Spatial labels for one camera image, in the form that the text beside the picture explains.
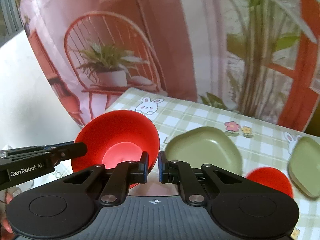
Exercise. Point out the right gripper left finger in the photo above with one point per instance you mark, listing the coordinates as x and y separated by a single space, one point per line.
120 178

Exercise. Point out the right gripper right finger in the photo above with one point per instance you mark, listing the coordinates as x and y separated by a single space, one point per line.
188 180

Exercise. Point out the red plastic bowl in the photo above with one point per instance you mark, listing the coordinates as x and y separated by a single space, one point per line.
115 137
272 178

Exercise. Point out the green square plate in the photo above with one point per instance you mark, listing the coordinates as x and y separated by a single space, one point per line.
205 145
303 166

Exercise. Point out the white marble board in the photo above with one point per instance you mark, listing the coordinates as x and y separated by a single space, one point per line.
31 113

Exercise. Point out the checkered green tablecloth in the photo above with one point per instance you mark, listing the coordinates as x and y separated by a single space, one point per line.
236 207

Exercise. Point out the printed room scene backdrop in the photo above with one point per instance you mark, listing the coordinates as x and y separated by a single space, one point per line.
258 58

